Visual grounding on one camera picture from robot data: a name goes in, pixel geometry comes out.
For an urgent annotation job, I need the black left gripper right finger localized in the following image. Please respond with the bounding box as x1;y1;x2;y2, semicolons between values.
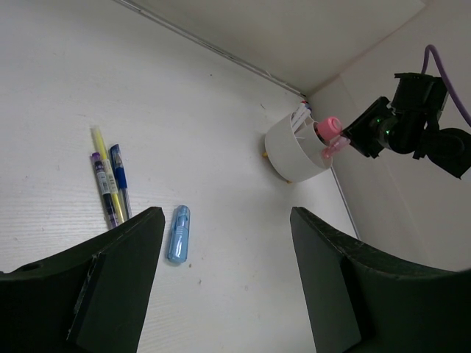
290;207;470;352

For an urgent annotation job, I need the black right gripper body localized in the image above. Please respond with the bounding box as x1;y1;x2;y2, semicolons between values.
341;96;397;158

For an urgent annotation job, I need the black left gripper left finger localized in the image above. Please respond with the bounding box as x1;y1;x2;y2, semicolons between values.
1;207;164;352

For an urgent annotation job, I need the pink correction tape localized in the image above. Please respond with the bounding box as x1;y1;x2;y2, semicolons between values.
322;136;350;159

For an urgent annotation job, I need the blue capped white marker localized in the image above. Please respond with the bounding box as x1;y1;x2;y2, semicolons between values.
291;102;311;131

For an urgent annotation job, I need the red capped white marker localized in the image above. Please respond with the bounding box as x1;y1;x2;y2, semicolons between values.
291;101;308;128

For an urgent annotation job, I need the blue correction tape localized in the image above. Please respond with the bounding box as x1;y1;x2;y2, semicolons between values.
167;205;191;264

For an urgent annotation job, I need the yellow highlighter pen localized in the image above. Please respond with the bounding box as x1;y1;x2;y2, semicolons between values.
91;126;124;228

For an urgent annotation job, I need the blue gel pen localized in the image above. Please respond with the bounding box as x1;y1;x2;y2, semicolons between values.
110;144;132;221

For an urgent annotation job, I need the purple gel pen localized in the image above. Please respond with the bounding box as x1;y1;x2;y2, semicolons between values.
91;152;118;228

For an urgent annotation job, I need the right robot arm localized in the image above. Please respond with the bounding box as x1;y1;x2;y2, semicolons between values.
341;73;470;179

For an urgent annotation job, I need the white round divided pen holder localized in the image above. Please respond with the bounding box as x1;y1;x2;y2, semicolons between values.
264;113;333;183

